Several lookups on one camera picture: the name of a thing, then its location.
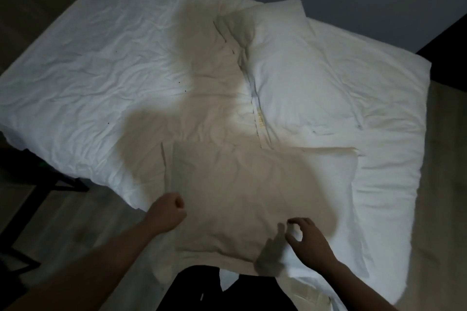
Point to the person's left hand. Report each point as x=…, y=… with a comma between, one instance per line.
x=168, y=214

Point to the person's right hand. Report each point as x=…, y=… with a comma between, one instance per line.
x=313, y=248

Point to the white pillow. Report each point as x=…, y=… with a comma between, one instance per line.
x=292, y=77
x=255, y=194

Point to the white neighbouring bed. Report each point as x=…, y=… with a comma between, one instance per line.
x=91, y=66

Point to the person's left forearm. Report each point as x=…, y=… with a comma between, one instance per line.
x=91, y=270

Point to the person's right forearm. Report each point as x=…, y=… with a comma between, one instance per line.
x=357, y=292

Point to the person's black trousers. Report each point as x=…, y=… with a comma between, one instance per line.
x=193, y=292

